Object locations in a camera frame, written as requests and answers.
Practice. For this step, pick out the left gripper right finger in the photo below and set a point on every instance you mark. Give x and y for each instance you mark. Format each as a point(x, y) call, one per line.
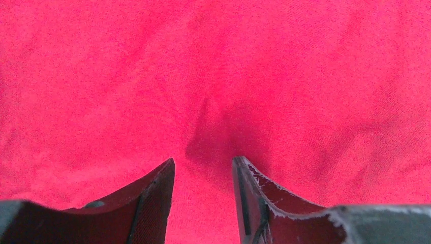
point(268, 213)

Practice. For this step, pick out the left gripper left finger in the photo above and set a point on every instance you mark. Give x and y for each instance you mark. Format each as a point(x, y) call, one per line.
point(136, 213)

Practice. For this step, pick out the red cloth napkin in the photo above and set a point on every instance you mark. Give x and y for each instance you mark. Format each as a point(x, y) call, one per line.
point(330, 99)

